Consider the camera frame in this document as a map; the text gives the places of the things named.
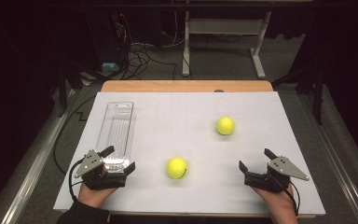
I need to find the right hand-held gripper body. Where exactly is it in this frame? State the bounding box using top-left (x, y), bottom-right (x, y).
top-left (243, 156), bottom-right (310, 193)

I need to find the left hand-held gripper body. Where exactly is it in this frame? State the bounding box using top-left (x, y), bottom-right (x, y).
top-left (74, 149), bottom-right (128, 191)

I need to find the clear plastic container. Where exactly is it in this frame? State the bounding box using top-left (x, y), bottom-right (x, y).
top-left (94, 101), bottom-right (137, 174)

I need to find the yellow tennis ball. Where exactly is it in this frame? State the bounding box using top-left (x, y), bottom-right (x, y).
top-left (215, 116), bottom-right (236, 136)
top-left (166, 156), bottom-right (188, 180)

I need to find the person's left hand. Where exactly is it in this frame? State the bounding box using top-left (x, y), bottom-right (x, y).
top-left (77, 182), bottom-right (117, 209)

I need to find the person's right hand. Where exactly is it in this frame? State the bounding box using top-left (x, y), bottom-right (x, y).
top-left (250, 184), bottom-right (298, 224)

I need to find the black sleeve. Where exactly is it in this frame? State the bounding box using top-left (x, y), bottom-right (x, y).
top-left (56, 200), bottom-right (111, 224)

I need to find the white table mat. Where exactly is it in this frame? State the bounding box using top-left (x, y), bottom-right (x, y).
top-left (52, 91), bottom-right (326, 217)

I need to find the dark stand leg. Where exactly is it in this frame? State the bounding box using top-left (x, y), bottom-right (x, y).
top-left (271, 62), bottom-right (325, 126)
top-left (55, 59), bottom-right (85, 119)

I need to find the teal small box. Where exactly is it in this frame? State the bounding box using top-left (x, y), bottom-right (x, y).
top-left (102, 62), bottom-right (120, 73)

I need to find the white metal stand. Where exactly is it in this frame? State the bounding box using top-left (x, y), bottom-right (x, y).
top-left (181, 10), bottom-right (272, 80)

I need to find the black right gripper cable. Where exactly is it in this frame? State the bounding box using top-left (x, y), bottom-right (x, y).
top-left (268, 174), bottom-right (301, 217)

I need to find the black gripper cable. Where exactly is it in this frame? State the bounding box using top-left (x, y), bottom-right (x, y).
top-left (268, 174), bottom-right (301, 217)
top-left (68, 158), bottom-right (86, 202)

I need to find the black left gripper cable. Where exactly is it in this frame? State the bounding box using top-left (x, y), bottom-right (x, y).
top-left (68, 158), bottom-right (86, 202)

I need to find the black floor cable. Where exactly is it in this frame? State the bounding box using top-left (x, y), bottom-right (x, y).
top-left (52, 94), bottom-right (97, 175)

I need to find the tangle of floor cables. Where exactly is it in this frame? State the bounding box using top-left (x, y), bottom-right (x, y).
top-left (113, 12), bottom-right (187, 80)

